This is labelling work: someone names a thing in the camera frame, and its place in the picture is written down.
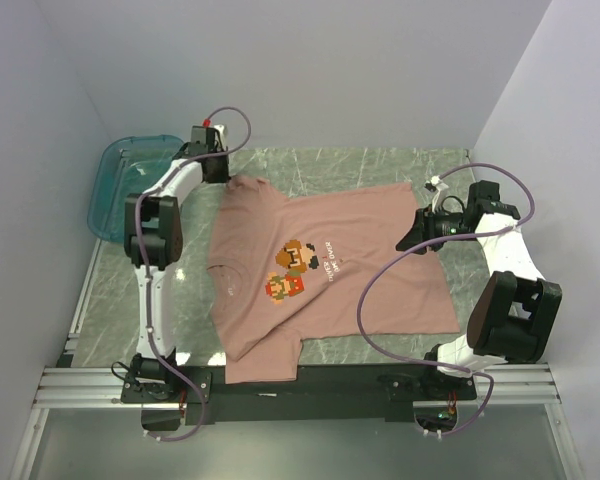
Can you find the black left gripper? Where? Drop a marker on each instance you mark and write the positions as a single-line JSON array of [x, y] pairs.
[[224, 176]]

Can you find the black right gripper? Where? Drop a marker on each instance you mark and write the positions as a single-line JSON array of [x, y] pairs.
[[424, 229]]

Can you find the pink t shirt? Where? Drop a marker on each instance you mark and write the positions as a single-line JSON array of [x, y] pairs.
[[286, 270]]

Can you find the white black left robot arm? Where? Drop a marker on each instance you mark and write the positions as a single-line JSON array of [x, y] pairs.
[[153, 241]]

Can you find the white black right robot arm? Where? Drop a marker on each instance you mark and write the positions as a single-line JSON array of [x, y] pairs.
[[515, 313]]

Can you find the teal transparent plastic bin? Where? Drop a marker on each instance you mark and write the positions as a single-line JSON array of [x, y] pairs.
[[128, 166]]

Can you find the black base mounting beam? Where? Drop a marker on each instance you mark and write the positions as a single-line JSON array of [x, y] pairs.
[[423, 381]]

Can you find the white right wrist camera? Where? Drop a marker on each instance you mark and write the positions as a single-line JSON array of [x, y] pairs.
[[438, 188]]

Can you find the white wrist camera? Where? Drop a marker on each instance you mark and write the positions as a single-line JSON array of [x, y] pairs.
[[215, 136], [438, 188]]

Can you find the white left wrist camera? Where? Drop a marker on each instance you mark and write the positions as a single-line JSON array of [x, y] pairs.
[[215, 136]]

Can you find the aluminium frame rail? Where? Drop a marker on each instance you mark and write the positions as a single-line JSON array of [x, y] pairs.
[[97, 388]]

